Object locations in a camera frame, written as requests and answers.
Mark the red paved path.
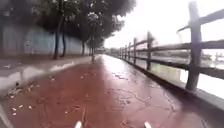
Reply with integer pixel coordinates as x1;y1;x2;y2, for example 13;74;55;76
0;54;218;128

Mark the row of trees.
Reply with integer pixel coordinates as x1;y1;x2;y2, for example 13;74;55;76
19;0;138;62

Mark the robot's own part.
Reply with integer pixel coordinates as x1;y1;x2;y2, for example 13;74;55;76
143;121;153;128
73;120;83;128

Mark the grey concrete edge strip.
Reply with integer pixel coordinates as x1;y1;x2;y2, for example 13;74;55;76
109;55;224;125

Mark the grey concrete kerb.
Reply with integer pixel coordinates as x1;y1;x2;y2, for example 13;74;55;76
0;56;98;100

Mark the grey wooden railing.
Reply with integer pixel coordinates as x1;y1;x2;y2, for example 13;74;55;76
111;0;224;92

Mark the raised grey pavement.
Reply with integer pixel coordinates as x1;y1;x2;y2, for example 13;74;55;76
0;54;94;72

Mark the water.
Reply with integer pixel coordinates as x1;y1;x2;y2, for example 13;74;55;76
133;56;224;100

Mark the pale blue wall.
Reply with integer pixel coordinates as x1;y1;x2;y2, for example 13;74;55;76
0;24;92;58

